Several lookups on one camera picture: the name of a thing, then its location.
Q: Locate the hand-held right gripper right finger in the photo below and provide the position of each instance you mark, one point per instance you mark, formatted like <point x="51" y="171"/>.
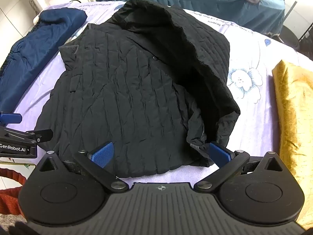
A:
<point x="219" y="153"/>

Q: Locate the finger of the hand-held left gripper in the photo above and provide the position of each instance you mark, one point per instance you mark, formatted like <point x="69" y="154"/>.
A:
<point x="11" y="118"/>
<point x="36" y="135"/>

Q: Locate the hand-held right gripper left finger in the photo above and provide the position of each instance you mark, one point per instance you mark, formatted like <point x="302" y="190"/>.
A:
<point x="102" y="152"/>

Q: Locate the black quilted jacket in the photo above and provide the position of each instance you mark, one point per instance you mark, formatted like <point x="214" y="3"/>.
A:
<point x="122" y="90"/>

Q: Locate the red woven basket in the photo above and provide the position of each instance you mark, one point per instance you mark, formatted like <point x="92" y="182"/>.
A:
<point x="9" y="200"/>

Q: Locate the purple floral bed sheet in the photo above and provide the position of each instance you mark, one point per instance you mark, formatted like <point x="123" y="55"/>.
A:
<point x="256" y="117"/>

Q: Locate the navy blue cloth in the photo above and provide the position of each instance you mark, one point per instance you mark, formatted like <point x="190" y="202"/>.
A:
<point x="36" y="53"/>

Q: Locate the golden yellow cloth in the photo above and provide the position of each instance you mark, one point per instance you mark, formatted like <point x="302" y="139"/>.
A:
<point x="296" y="102"/>

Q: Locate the black round stool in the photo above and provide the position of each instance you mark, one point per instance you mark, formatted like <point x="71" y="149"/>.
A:
<point x="290" y="38"/>

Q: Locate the teal bed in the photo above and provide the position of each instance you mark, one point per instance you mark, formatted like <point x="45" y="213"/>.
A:
<point x="207" y="7"/>

